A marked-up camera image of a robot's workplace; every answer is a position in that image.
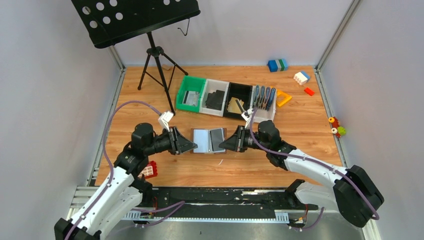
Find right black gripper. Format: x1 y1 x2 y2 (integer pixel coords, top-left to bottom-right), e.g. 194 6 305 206
219 125 270 153

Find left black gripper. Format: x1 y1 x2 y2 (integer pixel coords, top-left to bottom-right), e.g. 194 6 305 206
144 125 198 156

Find brown leather card holder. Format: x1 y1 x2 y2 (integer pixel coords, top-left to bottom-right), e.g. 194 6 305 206
190 127 227 154

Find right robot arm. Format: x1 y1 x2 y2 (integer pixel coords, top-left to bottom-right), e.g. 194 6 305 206
219 120 385 228

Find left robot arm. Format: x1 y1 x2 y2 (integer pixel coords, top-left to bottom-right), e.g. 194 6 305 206
54 123 198 240

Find gold cards in black bin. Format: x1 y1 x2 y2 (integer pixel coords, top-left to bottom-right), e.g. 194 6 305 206
227 97 245 115

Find silver cards in green bin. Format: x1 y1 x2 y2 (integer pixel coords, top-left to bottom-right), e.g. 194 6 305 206
182 90 200 107

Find blue card holder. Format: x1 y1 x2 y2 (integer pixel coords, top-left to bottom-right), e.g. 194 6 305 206
252 85 277 111

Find red white toy brick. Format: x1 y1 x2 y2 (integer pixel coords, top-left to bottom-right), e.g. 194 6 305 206
138 161 158 179

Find black plastic bin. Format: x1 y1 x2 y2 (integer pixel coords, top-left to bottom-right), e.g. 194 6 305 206
223 82 253 120

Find white bin with holders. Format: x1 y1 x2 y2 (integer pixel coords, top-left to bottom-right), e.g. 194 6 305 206
250 85 276 123

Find white plastic bin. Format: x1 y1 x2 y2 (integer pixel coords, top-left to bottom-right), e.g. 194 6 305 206
199 78 230 117

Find green plastic bin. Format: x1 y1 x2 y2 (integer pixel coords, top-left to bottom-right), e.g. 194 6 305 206
175 75 206 113

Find blue green block stack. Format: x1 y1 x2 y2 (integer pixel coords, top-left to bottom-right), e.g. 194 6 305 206
267 58 289 73

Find small red toy brick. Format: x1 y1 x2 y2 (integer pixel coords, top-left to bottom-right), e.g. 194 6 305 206
304 87 315 96

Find white blue toy block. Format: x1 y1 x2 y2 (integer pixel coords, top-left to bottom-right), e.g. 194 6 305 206
293 71 311 86

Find red green toy car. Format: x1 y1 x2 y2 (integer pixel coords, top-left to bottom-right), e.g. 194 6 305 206
328 116 347 138

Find black music stand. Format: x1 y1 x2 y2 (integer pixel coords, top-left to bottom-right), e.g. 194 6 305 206
72 0 201 113

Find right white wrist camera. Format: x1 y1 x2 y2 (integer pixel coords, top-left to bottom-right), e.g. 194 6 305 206
241 108 254 129

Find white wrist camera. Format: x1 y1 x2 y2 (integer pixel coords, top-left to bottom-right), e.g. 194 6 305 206
241 108 254 129
158 111 174 132

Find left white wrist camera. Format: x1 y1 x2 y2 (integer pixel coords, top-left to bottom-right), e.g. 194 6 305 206
158 111 174 132

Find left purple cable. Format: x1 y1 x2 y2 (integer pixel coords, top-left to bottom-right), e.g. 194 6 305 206
62 100 186 240

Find purple cable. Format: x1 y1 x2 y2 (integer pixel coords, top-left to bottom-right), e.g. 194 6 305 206
62 100 186 240
249 107 380 232

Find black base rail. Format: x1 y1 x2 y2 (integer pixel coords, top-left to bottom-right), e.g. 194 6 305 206
131 186 318 222

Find yellow plastic frame block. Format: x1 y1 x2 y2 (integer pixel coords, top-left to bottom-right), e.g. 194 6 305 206
271 86 293 107

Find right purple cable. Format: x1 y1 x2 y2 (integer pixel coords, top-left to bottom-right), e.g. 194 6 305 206
249 107 380 232

